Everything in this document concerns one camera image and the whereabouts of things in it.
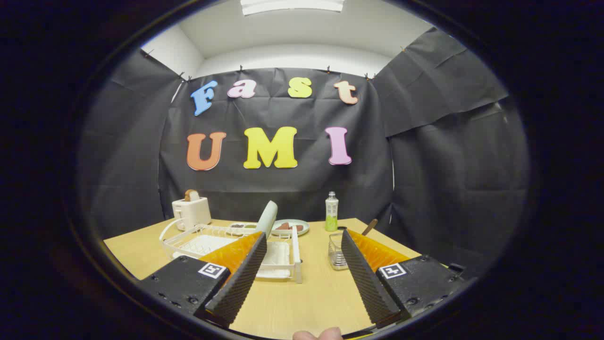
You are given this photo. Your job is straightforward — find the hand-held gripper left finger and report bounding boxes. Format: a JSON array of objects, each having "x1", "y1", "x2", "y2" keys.
[{"x1": 138, "y1": 230, "x2": 268, "y2": 329}]

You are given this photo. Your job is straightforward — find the white wire dish rack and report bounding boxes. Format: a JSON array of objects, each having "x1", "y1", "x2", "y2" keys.
[{"x1": 162, "y1": 223, "x2": 303, "y2": 284}]

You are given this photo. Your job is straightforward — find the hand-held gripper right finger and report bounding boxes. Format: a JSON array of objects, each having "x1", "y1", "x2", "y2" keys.
[{"x1": 341, "y1": 229, "x2": 467, "y2": 330}]

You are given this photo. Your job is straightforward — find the ceiling light panel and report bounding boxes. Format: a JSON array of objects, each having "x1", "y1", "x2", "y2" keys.
[{"x1": 240, "y1": 0, "x2": 345, "y2": 16}]

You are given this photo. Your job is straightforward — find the pale green plate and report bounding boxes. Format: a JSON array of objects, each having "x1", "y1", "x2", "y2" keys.
[
  {"x1": 256, "y1": 201, "x2": 278, "y2": 239},
  {"x1": 271, "y1": 219, "x2": 310, "y2": 237}
]

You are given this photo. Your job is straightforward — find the black backdrop cloth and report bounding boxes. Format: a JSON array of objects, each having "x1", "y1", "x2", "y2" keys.
[{"x1": 78, "y1": 26, "x2": 531, "y2": 279}]

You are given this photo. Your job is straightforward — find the green tea bottle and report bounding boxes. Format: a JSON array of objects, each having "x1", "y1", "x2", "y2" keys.
[{"x1": 325, "y1": 191, "x2": 339, "y2": 232}]

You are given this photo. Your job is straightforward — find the white toaster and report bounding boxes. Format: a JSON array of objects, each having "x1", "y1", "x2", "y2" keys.
[{"x1": 172, "y1": 196, "x2": 212, "y2": 231}]

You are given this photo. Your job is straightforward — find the white divided snack dish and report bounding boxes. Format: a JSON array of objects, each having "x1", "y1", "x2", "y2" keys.
[{"x1": 226, "y1": 222, "x2": 258, "y2": 236}]

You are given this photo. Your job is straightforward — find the clear wire cutlery basket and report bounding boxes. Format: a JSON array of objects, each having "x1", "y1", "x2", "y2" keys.
[{"x1": 328, "y1": 231, "x2": 350, "y2": 271}]

